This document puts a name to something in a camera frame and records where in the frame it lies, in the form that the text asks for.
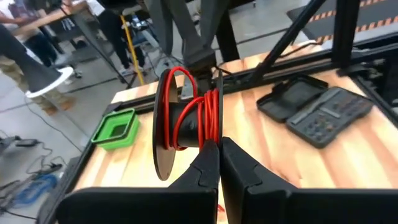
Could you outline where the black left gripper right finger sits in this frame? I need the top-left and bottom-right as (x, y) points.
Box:
(220, 136), (398, 224)

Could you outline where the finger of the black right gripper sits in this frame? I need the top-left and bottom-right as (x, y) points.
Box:
(200, 0), (230, 50)
(144, 0), (216, 96)

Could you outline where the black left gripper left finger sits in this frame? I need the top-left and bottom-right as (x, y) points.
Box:
(55, 139), (220, 224)

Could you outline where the red cord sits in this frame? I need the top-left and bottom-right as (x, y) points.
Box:
(162, 65), (224, 214)

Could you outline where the black wire spool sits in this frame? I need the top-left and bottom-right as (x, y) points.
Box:
(152, 68), (224, 182)

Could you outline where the green plastic tray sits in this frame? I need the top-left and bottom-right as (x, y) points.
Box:
(90, 108), (141, 152)

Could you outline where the person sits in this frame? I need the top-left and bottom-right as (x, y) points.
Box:
(86, 0), (147, 77)
(0, 54), (77, 116)
(0, 0), (94, 68)

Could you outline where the black screwdriver bit case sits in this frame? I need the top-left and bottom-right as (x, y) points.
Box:
(256, 73), (374, 149)

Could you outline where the black power strip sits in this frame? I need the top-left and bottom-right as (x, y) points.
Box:
(27, 163), (64, 177)

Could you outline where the black power adapter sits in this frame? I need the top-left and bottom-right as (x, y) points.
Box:
(15, 138), (40, 147)

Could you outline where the wooden top desk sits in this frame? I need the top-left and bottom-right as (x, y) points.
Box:
(12, 0), (133, 90)

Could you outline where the hazard striped floor mat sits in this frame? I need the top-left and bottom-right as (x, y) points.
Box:
(285, 0), (398, 43)

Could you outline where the yellow cable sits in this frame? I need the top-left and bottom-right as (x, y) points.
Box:
(119, 14), (146, 86)

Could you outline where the blue coiled cable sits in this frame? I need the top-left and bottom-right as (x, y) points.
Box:
(11, 173), (59, 208)

